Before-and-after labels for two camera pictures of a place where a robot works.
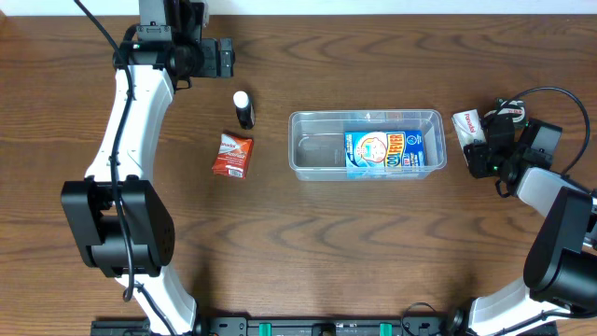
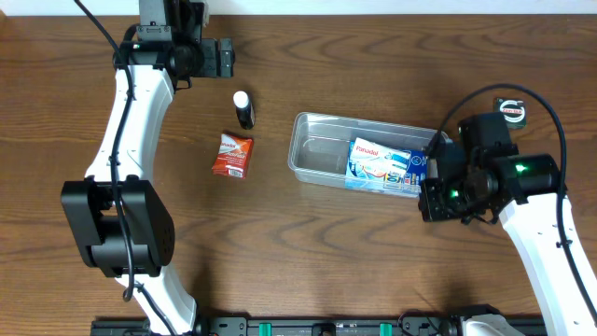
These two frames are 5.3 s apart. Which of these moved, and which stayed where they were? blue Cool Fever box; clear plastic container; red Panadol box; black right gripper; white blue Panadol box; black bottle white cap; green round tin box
Moved: white blue Panadol box; blue Cool Fever box; black right gripper; clear plastic container
Stayed: green round tin box; red Panadol box; black bottle white cap
